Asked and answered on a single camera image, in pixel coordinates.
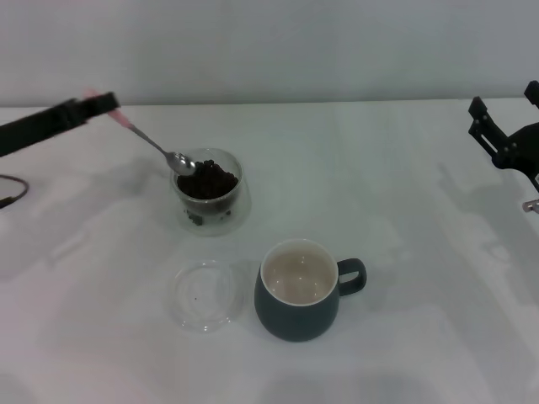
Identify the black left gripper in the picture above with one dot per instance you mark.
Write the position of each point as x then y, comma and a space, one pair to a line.
25, 136

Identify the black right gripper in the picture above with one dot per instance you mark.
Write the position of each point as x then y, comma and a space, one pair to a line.
524, 149

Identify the dark teal ceramic mug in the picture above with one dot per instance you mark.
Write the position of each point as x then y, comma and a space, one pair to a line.
290, 320

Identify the dark coffee beans pile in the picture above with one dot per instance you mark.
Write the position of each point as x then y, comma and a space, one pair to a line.
210, 183

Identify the silver metal connector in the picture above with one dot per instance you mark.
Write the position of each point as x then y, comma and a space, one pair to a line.
531, 206

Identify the clear glass saucer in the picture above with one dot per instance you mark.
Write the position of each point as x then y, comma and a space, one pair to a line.
206, 294

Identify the clear double-wall glass cup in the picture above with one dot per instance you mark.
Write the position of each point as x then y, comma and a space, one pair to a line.
210, 224

